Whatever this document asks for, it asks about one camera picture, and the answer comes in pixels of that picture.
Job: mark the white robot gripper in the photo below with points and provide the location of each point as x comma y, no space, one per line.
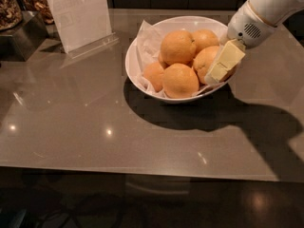
248,25

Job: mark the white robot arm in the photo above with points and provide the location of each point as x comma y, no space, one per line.
286,8

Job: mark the white ceramic bowl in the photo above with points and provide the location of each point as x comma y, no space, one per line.
186,22

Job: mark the left small orange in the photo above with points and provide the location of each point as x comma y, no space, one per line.
154,74

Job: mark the white paper liner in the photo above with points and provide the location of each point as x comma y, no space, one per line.
173,65

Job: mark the acrylic sign holder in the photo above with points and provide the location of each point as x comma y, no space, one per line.
83,25

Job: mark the jar of dried snacks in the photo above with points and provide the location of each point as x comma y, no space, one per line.
42,7

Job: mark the dark metal stand block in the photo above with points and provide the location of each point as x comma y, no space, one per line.
19,43

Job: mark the glass jar of nuts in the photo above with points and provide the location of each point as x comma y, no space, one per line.
10,14

